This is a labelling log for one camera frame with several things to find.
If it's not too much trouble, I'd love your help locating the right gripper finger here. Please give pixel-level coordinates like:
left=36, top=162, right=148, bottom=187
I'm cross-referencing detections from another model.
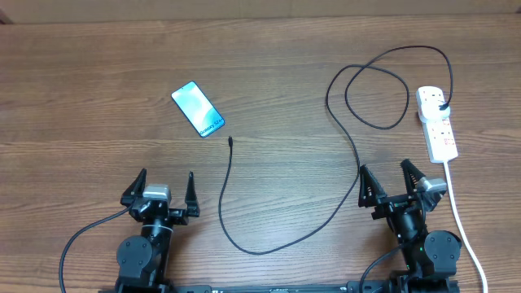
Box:
left=401, top=159, right=426, bottom=195
left=358, top=165, right=387, bottom=208

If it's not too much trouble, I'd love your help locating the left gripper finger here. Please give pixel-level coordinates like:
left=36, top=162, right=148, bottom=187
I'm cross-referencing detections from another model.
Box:
left=120, top=168, right=147, bottom=206
left=185, top=171, right=200, bottom=217

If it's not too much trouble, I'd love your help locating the Samsung Galaxy smartphone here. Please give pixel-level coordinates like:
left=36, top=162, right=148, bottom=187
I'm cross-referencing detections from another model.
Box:
left=171, top=81, right=225, bottom=138

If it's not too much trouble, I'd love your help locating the black USB charging cable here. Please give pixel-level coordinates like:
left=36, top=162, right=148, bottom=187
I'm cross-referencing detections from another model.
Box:
left=217, top=45, right=454, bottom=256

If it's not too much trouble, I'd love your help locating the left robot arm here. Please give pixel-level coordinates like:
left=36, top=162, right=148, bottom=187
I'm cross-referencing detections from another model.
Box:
left=115, top=169, right=200, bottom=292

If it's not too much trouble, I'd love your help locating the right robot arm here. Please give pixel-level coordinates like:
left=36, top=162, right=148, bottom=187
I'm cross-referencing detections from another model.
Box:
left=349, top=160, right=462, bottom=293

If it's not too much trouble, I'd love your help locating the white charger plug adapter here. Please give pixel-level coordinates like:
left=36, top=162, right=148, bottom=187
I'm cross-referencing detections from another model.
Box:
left=418, top=100, right=451, bottom=123

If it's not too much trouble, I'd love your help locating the white power strip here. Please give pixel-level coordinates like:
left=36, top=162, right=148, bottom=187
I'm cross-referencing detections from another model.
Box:
left=415, top=86, right=458, bottom=164

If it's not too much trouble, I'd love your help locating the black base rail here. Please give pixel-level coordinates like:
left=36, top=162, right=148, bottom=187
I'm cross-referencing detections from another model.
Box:
left=102, top=280, right=460, bottom=293

